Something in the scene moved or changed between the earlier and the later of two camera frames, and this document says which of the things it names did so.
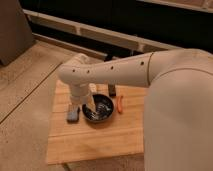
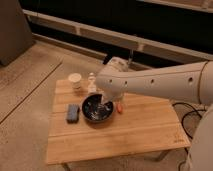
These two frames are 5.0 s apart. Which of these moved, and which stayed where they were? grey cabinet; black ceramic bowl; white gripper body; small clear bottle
Moved: white gripper body
Stayed: black ceramic bowl; grey cabinet; small clear bottle
